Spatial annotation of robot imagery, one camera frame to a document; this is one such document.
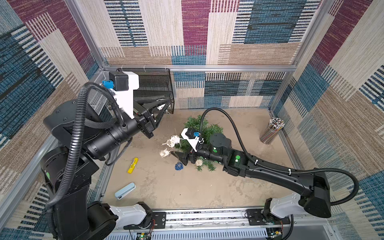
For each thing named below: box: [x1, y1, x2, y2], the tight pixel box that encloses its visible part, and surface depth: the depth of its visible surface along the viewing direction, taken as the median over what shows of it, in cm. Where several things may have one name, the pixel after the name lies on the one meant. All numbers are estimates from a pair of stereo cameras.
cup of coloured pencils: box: [259, 117, 285, 145], surface depth 93 cm
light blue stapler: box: [114, 182, 137, 200], surface depth 81 cm
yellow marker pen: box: [127, 157, 139, 174], surface depth 92 cm
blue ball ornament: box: [174, 162, 184, 171], surface depth 61 cm
